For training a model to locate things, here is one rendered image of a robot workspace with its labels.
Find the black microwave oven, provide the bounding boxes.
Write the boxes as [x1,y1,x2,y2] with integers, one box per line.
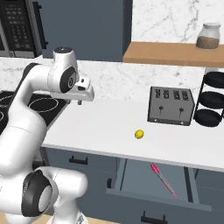
[0,0,49,59]

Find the closed blue-grey drawer front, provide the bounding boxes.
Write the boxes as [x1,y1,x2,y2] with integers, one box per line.
[44,147,120,176]

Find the black tiered wire stand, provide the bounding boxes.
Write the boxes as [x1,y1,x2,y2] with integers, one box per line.
[193,68,224,128]

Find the pink tongs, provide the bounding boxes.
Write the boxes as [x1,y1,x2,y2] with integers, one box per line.
[150,163,179,200]

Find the yellow lemon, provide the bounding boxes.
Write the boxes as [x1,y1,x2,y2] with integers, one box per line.
[134,129,145,140]

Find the black hob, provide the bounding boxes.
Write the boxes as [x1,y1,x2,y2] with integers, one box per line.
[0,89,71,137]

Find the black closed drawer handle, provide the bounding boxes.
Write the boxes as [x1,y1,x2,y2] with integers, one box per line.
[68,156,88,165]

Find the blue-grey lower cupboard front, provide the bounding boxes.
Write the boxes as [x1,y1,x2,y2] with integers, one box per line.
[193,168,224,224]

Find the wooden shelf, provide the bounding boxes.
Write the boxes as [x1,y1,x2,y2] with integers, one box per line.
[122,41,224,68]

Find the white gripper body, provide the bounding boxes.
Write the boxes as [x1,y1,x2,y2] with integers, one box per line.
[50,82,95,102]

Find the black open drawer handle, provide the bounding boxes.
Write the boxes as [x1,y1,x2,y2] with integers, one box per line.
[140,212,168,224]

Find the glass jar with brown contents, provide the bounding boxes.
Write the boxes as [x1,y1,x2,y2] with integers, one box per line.
[195,23,221,50]

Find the grey four-slot toaster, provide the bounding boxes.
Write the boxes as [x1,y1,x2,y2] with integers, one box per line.
[147,86,195,127]

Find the dark blue wall cupboard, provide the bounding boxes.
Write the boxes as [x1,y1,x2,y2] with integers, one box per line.
[38,0,133,63]

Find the open blue-grey drawer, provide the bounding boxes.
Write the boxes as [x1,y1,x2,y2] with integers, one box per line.
[105,158,213,224]

